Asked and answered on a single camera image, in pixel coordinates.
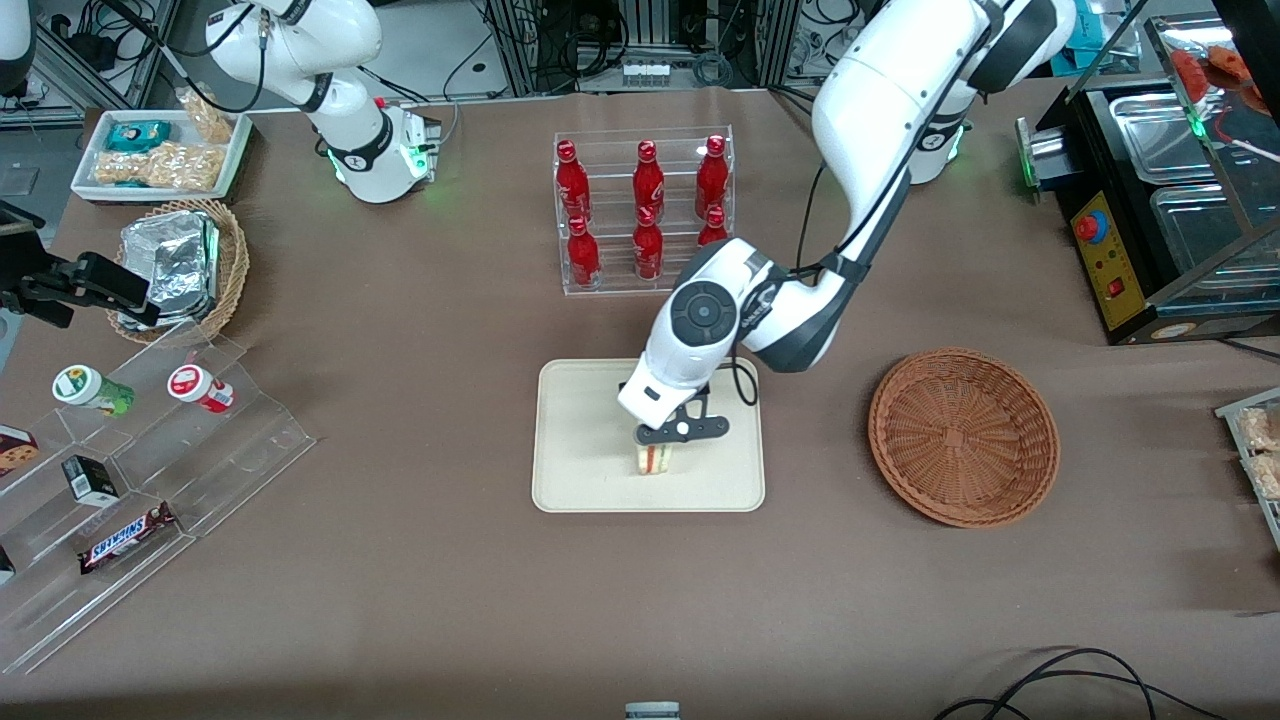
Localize snickers chocolate bar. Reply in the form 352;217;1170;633
78;502;178;575

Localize light wicker basket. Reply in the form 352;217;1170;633
105;198;251;346

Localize foil containers stack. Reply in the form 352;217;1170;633
120;210;221;323

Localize small black box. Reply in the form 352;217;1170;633
61;455;121;507

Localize brown wicker basket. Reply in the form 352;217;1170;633
867;347;1061;529

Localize black floor cables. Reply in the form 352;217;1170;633
935;647;1233;720

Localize clear acrylic stepped display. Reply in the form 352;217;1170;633
0;320;319;676

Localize cookie box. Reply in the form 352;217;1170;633
0;424;41;479

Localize black food warmer machine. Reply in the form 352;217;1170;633
1015;15;1280;347

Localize clear acrylic bottle rack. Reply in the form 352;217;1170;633
553;125;736;297

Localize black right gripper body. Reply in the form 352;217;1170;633
0;261;83;329

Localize small clear snack bag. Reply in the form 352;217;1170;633
178;88;237;145

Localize large clear snack bag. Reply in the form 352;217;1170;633
92;142;223;192

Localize wire rack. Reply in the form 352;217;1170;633
1215;388;1280;551

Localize red lid cup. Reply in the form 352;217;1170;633
167;364;236;414

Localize green lid cup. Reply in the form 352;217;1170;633
52;365;136;418

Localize beige plastic tray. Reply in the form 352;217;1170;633
531;357;767;514

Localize white rectangular tray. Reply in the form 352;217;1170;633
70;108;254;205

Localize teal snack packet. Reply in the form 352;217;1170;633
105;120;173;153

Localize steel pan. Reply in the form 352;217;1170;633
1103;90;1219;187

